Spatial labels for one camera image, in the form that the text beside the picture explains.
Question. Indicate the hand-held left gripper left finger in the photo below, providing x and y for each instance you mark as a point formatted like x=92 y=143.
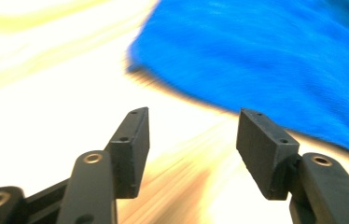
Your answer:
x=129 y=161

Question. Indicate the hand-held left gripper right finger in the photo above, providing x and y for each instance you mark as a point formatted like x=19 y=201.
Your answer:
x=266 y=155

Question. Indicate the blue cloth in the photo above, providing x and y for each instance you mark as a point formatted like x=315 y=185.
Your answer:
x=256 y=59

